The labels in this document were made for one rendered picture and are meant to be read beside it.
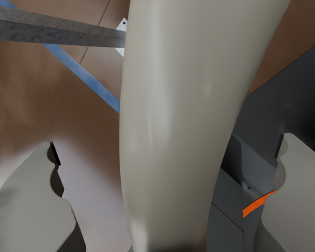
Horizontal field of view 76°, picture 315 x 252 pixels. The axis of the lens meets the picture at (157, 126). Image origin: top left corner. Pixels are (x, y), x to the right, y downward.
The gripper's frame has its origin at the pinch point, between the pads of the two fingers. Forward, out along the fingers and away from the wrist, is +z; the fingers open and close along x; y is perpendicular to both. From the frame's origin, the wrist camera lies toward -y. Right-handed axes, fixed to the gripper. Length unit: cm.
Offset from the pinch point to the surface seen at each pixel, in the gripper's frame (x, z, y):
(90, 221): -86, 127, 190
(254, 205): 62, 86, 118
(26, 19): -47, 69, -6
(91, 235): -88, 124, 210
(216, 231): 22, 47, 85
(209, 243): 17, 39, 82
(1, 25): -50, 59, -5
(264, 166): 64, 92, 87
